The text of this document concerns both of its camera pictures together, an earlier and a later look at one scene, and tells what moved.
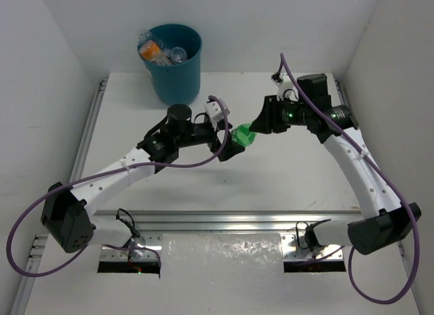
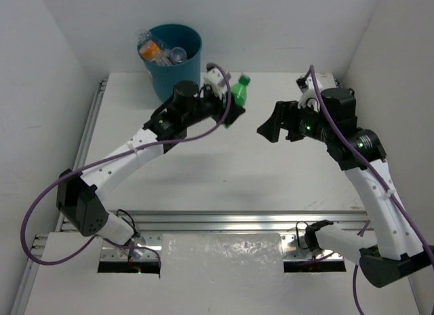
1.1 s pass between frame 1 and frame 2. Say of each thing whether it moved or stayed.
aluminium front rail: stayed
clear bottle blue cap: stayed
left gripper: moved
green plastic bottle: moved
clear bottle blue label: stayed
